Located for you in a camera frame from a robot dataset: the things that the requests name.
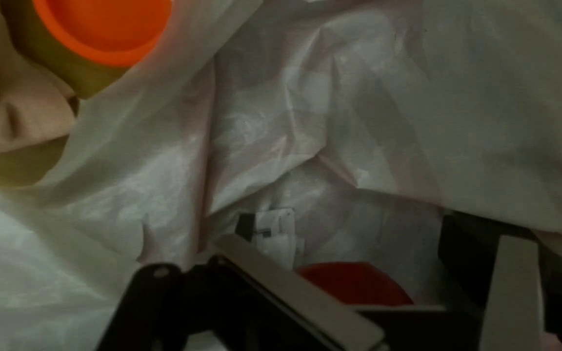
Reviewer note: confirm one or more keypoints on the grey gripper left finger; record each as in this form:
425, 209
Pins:
294, 293

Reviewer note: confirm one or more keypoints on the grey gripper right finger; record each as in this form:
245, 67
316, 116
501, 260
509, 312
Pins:
515, 299

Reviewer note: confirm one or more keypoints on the orange toy vegetable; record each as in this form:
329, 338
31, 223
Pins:
357, 283

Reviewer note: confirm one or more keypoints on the white plastic bag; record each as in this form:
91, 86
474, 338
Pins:
372, 110

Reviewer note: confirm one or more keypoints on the beige crumpled cloth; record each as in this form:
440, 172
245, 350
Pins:
9, 110

